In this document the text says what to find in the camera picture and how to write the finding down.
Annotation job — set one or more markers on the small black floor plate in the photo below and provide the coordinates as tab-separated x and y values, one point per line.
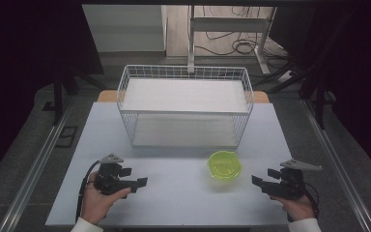
49	106

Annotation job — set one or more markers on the black metal stand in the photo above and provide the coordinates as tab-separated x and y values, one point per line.
58	93
319	100

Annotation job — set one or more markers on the white metal desk frame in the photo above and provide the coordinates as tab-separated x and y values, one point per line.
228	24

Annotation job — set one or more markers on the aluminium floor rail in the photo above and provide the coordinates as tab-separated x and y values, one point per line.
32	170
341	167

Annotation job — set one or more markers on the wooden board under table top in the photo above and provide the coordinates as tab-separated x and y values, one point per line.
107	96

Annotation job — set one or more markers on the white cabinet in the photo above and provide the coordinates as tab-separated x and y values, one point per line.
125	29

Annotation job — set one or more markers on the dark curtain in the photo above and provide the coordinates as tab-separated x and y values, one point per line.
25	64
351	71

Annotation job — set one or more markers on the person's right hand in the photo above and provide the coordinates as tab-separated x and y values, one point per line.
298	208

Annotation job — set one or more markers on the translucent green plastic bowl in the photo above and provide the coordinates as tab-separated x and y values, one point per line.
224	166

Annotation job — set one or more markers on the person's left hand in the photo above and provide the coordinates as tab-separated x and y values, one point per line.
93	204

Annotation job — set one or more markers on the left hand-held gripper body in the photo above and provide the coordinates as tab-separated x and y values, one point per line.
108	182

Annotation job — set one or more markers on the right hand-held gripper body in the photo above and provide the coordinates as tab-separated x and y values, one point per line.
286	187

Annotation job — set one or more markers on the white power strip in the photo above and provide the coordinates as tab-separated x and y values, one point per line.
285	76

